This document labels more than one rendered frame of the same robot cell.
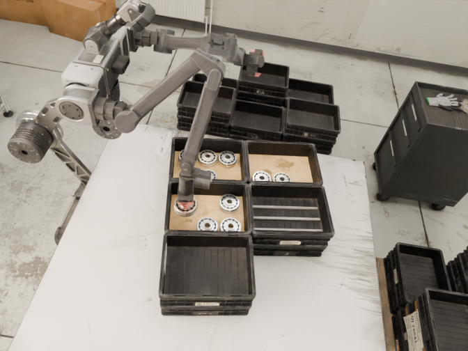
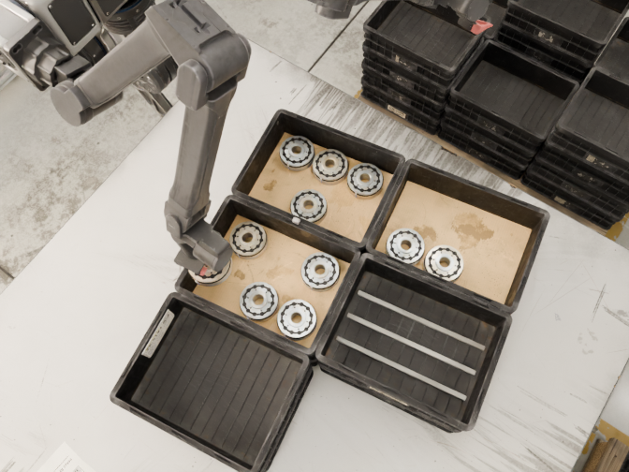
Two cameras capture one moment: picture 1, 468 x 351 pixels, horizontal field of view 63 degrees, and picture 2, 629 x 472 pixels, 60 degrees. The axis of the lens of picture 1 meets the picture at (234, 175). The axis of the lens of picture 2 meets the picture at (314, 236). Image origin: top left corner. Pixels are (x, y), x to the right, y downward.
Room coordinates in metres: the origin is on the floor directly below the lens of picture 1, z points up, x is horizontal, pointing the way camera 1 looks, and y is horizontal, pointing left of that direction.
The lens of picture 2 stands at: (0.80, -0.31, 2.25)
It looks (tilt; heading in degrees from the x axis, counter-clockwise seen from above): 68 degrees down; 43
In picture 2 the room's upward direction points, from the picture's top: 8 degrees counter-clockwise
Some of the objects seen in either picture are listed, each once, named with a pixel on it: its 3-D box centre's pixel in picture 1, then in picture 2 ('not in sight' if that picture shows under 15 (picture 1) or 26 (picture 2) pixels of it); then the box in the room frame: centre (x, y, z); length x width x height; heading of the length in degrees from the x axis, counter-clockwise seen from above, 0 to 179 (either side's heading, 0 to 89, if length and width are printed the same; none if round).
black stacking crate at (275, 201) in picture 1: (287, 214); (411, 341); (1.11, -0.30, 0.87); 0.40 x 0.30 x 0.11; 100
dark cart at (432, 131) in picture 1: (431, 152); not in sight; (2.19, -1.46, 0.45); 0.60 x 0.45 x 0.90; 90
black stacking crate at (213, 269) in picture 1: (207, 269); (215, 381); (0.74, 0.05, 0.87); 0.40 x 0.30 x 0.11; 100
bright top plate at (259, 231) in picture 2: not in sight; (247, 238); (1.09, 0.22, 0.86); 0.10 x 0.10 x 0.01
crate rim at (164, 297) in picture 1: (207, 264); (211, 378); (0.74, 0.05, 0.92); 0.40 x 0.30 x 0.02; 100
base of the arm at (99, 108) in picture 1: (104, 108); (51, 64); (1.04, 0.52, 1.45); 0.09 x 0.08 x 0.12; 0
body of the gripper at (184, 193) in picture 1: (186, 187); (195, 244); (0.95, 0.19, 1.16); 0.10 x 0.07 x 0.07; 9
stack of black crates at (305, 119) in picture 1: (306, 135); (601, 154); (2.24, -0.51, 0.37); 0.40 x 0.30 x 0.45; 90
